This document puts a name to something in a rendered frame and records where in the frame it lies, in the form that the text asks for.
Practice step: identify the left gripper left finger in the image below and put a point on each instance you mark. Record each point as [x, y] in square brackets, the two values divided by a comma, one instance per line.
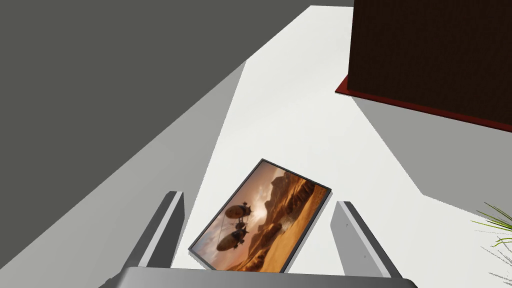
[161, 236]

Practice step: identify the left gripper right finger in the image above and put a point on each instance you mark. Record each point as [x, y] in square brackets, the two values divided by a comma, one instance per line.
[357, 244]

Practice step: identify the framed desert landscape picture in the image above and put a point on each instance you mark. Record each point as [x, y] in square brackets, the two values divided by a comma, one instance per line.
[262, 220]

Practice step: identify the green houseplant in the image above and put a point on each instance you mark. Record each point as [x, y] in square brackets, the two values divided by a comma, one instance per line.
[498, 232]

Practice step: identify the dark brown door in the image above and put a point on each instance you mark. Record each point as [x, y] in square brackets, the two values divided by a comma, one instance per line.
[432, 56]

